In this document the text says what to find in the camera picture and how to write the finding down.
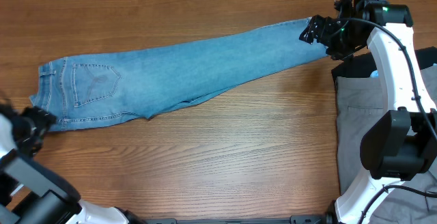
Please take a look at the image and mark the light blue denim jeans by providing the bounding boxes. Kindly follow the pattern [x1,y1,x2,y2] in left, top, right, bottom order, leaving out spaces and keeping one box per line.
[30,18,326,131]

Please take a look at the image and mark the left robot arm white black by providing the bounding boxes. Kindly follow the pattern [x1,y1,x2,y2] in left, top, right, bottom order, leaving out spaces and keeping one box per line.
[1,104,142,224]

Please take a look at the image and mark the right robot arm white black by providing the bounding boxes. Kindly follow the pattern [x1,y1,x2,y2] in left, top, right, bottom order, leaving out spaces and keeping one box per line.
[299,0,436,223]

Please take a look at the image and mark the black folded garment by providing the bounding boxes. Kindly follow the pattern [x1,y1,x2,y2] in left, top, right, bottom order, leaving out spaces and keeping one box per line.
[331,46,437,81]

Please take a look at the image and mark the light blue folded garment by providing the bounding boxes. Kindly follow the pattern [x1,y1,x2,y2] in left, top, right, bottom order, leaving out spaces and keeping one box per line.
[370,70,379,78]

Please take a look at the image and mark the grey folded trousers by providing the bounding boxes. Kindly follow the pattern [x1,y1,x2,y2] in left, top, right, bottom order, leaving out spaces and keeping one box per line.
[333,70,436,224]

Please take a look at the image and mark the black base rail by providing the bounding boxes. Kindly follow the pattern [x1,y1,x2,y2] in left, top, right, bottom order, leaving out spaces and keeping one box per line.
[124,210,338,224]

